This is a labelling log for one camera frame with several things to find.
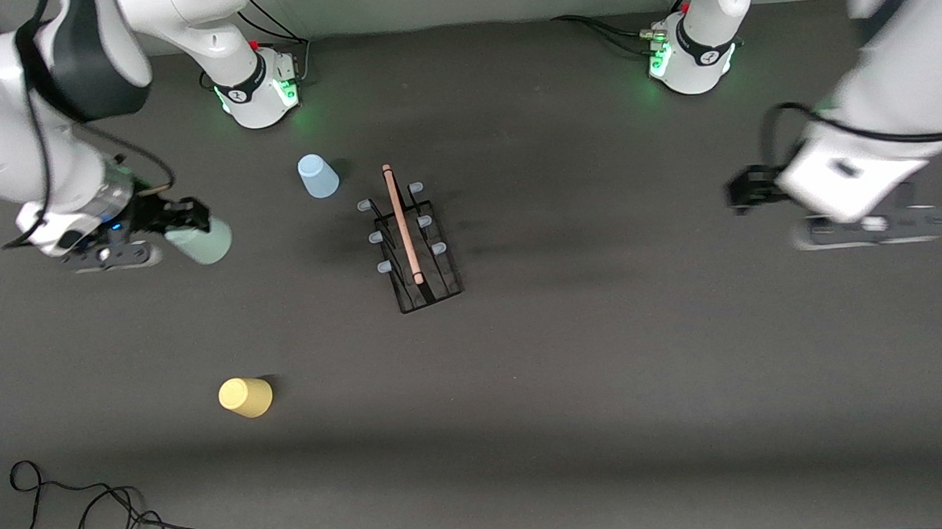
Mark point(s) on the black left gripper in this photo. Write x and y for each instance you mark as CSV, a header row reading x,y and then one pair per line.
x,y
757,186

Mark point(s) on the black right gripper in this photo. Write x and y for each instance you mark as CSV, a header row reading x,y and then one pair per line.
x,y
151,214

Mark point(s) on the pale green plastic cup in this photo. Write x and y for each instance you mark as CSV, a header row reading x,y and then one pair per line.
x,y
208,244

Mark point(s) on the yellow plastic cup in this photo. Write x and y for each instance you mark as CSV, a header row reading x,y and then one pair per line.
x,y
246,397

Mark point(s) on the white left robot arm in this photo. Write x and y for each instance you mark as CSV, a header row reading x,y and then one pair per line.
x,y
904,72

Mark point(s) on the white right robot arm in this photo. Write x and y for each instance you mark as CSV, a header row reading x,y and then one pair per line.
x,y
30,150

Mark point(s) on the light blue plastic cup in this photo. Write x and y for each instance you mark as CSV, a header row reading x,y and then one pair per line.
x,y
319,180

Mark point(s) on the dark grey table mat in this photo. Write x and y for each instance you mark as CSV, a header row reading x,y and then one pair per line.
x,y
608,410

